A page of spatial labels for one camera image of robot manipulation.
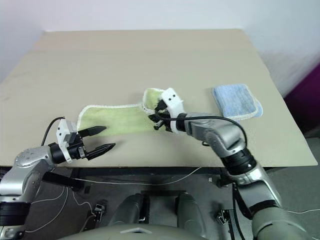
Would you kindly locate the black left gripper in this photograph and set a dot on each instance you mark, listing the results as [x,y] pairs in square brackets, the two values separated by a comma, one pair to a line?
[76,151]

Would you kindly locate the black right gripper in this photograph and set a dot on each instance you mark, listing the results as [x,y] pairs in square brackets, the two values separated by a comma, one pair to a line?
[163,112]

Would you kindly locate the green towel with white edge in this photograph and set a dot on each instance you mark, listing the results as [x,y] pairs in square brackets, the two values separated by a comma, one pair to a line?
[120,120]

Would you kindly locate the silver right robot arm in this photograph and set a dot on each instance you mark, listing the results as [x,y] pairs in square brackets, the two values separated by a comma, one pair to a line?
[225,136]

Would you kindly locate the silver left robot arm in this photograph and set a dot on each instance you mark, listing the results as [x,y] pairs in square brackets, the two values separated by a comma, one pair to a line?
[23,172]

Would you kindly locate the folded blue towel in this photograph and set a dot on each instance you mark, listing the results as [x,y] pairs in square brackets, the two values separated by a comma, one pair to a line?
[236,100]

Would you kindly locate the small black metal clamp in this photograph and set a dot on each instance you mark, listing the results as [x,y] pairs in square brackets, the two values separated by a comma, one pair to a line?
[99,209]
[222,217]

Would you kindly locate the dark rounded grey shape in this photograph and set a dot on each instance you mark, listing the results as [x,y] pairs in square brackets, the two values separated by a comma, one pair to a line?
[132,212]
[191,212]

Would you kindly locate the grey robot torso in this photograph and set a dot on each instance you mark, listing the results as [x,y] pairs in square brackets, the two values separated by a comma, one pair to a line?
[150,231]

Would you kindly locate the purple object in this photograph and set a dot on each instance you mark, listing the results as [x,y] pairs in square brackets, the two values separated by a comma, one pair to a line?
[306,105]

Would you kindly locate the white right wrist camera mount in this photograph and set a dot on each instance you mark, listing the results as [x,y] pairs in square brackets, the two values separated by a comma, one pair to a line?
[172,100]

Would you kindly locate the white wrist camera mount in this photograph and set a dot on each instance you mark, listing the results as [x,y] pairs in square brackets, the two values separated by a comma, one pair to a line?
[63,128]
[172,100]

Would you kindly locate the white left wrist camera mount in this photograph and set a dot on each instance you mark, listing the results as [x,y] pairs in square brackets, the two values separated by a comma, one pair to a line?
[63,128]

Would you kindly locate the black table frame bar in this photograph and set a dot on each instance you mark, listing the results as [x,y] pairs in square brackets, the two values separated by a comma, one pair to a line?
[130,172]

